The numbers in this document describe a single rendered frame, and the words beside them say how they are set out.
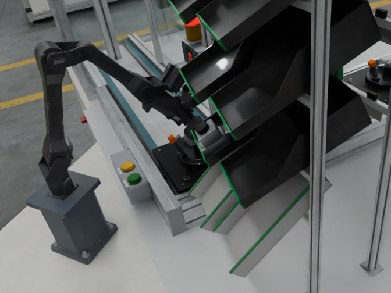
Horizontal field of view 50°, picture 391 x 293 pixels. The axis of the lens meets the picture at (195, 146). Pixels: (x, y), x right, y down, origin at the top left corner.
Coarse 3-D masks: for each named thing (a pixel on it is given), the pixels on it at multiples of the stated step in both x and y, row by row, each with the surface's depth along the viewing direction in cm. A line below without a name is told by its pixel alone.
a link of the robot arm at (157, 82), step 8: (168, 64) 113; (168, 72) 112; (176, 72) 112; (152, 80) 114; (160, 80) 113; (168, 80) 112; (176, 80) 112; (144, 88) 107; (152, 88) 108; (160, 88) 110; (176, 88) 113; (144, 96) 108; (152, 96) 109
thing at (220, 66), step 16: (256, 32) 76; (208, 48) 89; (240, 48) 77; (256, 48) 78; (192, 64) 90; (208, 64) 89; (224, 64) 85; (240, 64) 79; (192, 80) 88; (208, 80) 85; (224, 80) 80; (208, 96) 81
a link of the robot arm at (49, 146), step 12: (36, 48) 95; (48, 48) 91; (60, 48) 95; (36, 60) 97; (48, 72) 93; (60, 72) 94; (48, 84) 96; (60, 84) 97; (48, 96) 97; (60, 96) 99; (48, 108) 98; (60, 108) 100; (48, 120) 100; (60, 120) 101; (48, 132) 102; (60, 132) 103; (48, 144) 103; (60, 144) 103; (48, 156) 103; (60, 156) 104; (72, 156) 106
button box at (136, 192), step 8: (120, 152) 140; (128, 152) 140; (112, 160) 138; (120, 160) 137; (128, 160) 136; (120, 168) 133; (136, 168) 132; (120, 176) 130; (128, 176) 129; (144, 176) 128; (128, 184) 126; (136, 184) 126; (144, 184) 126; (128, 192) 125; (136, 192) 126; (144, 192) 127; (136, 200) 127
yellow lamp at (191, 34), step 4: (188, 28) 128; (192, 28) 127; (196, 28) 128; (200, 28) 129; (188, 32) 129; (192, 32) 128; (196, 32) 128; (200, 32) 129; (188, 36) 130; (192, 36) 129; (196, 36) 129; (200, 36) 130; (188, 40) 131; (192, 40) 130; (196, 40) 130
